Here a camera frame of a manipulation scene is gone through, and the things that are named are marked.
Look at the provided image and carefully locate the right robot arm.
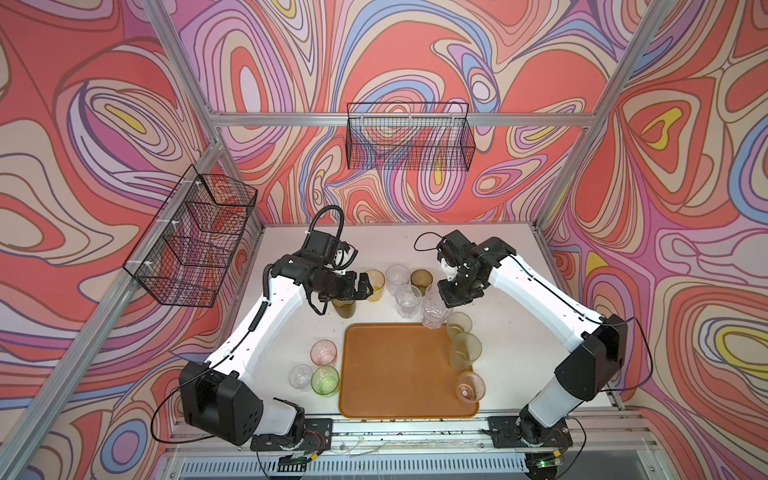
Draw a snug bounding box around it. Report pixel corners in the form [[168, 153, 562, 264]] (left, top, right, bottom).
[[436, 230, 628, 444]]

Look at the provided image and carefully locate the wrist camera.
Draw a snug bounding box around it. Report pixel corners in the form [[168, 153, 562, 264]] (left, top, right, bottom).
[[299, 231, 358, 271], [437, 230, 480, 274]]

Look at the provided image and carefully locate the yellow glass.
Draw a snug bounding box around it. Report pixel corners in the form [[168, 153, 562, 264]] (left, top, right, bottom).
[[366, 269, 386, 302]]

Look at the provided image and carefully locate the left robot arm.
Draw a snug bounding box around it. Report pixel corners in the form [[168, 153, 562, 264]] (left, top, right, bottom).
[[179, 255, 374, 446]]

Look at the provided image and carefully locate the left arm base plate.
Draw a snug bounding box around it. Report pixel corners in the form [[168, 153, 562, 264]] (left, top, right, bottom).
[[250, 417, 333, 454]]

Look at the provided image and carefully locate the dark olive glass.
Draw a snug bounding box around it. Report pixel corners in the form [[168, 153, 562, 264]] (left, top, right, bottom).
[[332, 299, 357, 319]]

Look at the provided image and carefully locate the left black wire basket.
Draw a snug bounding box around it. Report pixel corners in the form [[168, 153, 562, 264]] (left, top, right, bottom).
[[123, 166, 258, 308]]

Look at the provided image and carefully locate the brown plastic tray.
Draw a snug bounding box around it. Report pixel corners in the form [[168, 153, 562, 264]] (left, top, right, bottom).
[[339, 323, 479, 420]]

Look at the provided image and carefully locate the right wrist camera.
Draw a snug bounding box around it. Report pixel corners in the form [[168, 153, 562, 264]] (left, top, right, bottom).
[[437, 230, 480, 274]]

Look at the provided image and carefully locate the pink glass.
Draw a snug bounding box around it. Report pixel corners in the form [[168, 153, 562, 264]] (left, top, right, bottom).
[[310, 339, 338, 367], [455, 371, 486, 404]]

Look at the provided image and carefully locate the small pale green glass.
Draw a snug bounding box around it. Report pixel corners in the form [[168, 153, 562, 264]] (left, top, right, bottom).
[[445, 311, 473, 341]]

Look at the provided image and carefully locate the small clear glass left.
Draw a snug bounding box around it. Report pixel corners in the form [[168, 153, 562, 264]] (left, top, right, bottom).
[[288, 364, 314, 390]]

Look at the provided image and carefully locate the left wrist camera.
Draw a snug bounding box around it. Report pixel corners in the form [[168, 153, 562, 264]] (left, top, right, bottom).
[[299, 231, 358, 271]]

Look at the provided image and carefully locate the bright green glass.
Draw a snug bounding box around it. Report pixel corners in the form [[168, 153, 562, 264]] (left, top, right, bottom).
[[311, 366, 340, 396]]

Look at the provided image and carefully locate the back black wire basket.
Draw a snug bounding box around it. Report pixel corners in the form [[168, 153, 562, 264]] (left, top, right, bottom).
[[345, 100, 476, 172]]

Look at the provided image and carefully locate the black wire basket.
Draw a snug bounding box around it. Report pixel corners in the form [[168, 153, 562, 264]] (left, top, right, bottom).
[[345, 100, 476, 172], [123, 166, 258, 308]]

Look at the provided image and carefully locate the tall pale green glass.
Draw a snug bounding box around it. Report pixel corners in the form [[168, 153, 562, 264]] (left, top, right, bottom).
[[448, 333, 483, 371]]

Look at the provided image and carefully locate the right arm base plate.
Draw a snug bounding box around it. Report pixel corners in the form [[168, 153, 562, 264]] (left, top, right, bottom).
[[483, 416, 573, 451]]

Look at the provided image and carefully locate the brown glass back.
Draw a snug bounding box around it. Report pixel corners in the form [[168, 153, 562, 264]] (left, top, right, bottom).
[[410, 269, 434, 296]]

